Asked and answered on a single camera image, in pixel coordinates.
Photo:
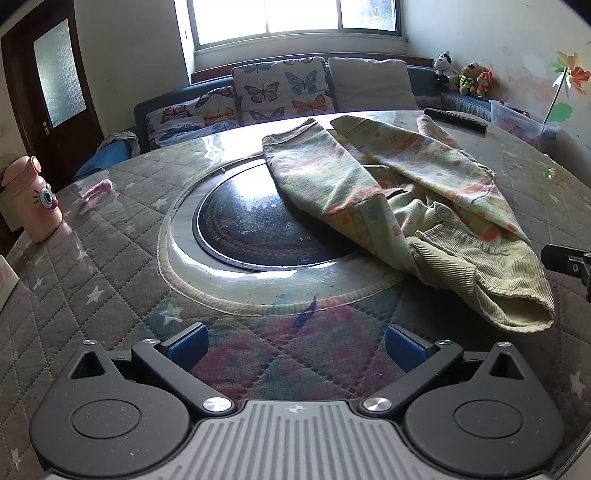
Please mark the colourful patterned child's shirt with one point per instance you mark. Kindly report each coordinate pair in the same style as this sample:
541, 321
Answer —
418, 201

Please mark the colourful paper pinwheel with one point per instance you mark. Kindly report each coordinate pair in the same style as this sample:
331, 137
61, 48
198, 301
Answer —
570, 75

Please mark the blue grey cloth pile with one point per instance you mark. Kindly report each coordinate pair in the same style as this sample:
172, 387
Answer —
115, 148

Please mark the flat butterfly print cushion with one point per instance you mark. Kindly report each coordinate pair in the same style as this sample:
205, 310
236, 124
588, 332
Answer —
211, 113

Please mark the dark blue sofa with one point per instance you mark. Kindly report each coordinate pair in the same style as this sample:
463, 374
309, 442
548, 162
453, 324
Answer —
427, 90

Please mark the black remote control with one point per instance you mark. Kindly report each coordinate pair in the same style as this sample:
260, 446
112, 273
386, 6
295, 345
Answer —
456, 119

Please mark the bright window with frame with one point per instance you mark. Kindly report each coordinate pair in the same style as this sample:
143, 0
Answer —
213, 23

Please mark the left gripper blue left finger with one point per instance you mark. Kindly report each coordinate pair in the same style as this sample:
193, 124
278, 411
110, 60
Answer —
169, 364

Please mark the black round induction cooktop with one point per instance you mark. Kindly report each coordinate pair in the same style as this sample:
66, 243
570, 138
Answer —
241, 220

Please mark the brown bear plush toy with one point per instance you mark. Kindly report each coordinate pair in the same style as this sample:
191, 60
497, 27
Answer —
468, 78

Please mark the upright butterfly print cushion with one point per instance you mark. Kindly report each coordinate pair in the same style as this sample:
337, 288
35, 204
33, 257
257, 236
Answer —
285, 89

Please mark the pink cartoon face bottle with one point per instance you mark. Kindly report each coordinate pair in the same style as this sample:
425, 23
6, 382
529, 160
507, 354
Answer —
37, 207

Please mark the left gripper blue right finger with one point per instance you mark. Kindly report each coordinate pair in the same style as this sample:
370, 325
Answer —
422, 362

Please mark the clear plastic storage box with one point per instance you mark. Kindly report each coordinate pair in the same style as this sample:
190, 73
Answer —
528, 129

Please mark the plain beige cushion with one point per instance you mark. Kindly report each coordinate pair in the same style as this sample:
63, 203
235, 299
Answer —
371, 85

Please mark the dark wooden glass door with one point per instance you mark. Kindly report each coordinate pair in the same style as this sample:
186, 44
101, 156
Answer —
49, 92

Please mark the black white plush toy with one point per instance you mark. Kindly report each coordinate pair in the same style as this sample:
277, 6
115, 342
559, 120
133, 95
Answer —
444, 69

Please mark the orange fox plush toy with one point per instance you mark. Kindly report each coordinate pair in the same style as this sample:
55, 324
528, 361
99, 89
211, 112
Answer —
484, 82

